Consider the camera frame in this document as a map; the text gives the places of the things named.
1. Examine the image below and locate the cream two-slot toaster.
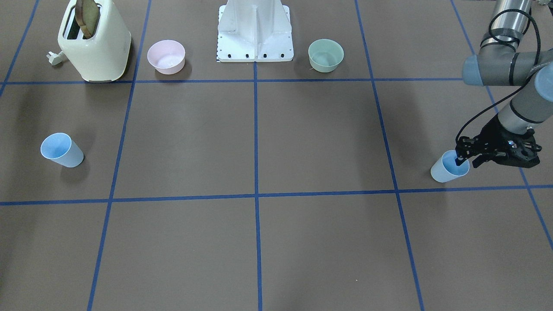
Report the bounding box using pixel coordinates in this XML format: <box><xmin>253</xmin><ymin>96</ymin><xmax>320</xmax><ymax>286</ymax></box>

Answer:
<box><xmin>57</xmin><ymin>0</ymin><xmax>132</xmax><ymax>83</ymax></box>

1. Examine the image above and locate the blue cup from toaster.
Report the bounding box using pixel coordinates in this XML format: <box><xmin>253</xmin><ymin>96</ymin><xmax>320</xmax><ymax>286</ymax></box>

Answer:
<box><xmin>430</xmin><ymin>150</ymin><xmax>470</xmax><ymax>183</ymax></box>

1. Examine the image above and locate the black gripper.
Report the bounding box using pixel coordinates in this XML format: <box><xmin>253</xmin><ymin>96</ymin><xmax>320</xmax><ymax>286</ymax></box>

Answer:
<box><xmin>454</xmin><ymin>117</ymin><xmax>542</xmax><ymax>168</ymax></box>

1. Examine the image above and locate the white toaster power plug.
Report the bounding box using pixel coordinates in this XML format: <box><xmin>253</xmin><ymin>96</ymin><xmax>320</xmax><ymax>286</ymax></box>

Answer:
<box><xmin>47</xmin><ymin>51</ymin><xmax>67</xmax><ymax>66</ymax></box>

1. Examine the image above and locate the toast bread slice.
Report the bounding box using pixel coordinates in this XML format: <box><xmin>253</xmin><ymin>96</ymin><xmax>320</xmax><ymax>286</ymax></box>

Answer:
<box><xmin>75</xmin><ymin>0</ymin><xmax>100</xmax><ymax>39</ymax></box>

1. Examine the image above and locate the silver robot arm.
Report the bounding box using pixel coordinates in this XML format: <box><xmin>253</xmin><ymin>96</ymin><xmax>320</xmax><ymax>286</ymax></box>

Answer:
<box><xmin>454</xmin><ymin>0</ymin><xmax>553</xmax><ymax>168</ymax></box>

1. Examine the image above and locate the blue cup near toaster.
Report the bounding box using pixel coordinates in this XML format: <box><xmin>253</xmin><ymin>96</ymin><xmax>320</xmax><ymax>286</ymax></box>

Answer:
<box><xmin>40</xmin><ymin>133</ymin><xmax>85</xmax><ymax>168</ymax></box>

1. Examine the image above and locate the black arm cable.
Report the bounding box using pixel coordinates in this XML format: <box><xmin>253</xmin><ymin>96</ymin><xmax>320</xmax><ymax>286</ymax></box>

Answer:
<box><xmin>455</xmin><ymin>9</ymin><xmax>541</xmax><ymax>143</ymax></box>

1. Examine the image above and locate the green plastic bowl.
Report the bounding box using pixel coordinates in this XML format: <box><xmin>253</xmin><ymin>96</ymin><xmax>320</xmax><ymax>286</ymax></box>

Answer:
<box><xmin>308</xmin><ymin>38</ymin><xmax>344</xmax><ymax>73</ymax></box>

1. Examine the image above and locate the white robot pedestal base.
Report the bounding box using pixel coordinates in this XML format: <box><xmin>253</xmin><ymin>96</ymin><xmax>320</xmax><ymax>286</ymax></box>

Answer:
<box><xmin>216</xmin><ymin>0</ymin><xmax>294</xmax><ymax>63</ymax></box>

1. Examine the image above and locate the pink plastic bowl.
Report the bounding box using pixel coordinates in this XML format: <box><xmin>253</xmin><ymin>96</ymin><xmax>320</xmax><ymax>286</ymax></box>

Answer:
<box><xmin>146</xmin><ymin>40</ymin><xmax>186</xmax><ymax>75</ymax></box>

